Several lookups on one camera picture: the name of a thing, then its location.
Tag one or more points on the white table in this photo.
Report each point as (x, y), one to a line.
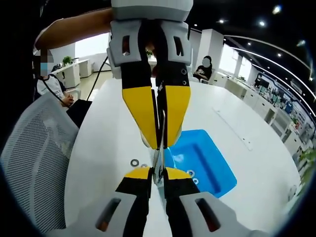
(111, 138)

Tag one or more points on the green potted plant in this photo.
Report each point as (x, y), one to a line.
(148, 53)
(308, 163)
(67, 60)

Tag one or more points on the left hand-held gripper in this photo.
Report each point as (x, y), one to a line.
(150, 10)

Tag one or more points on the white office desk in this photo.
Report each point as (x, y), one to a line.
(71, 71)

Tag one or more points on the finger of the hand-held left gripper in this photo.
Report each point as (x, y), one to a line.
(138, 106)
(176, 103)

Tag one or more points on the blue plastic container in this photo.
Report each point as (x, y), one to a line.
(209, 158)

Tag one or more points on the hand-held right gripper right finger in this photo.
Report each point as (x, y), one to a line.
(182, 212)

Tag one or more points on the silver metal tweezers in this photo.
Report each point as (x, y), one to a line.
(158, 165)

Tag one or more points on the white mesh office chair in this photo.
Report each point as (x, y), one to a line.
(32, 160)

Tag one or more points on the row of white desks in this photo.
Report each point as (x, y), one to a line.
(271, 108)

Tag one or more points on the silver metal washer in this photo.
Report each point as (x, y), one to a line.
(144, 166)
(195, 180)
(134, 162)
(189, 172)

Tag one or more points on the person's body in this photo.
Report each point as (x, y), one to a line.
(24, 74)

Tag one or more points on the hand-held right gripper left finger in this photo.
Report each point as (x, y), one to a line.
(134, 209)

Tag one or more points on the person's left forearm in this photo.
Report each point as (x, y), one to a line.
(74, 27)

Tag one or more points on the black flat device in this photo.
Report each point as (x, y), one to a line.
(77, 111)

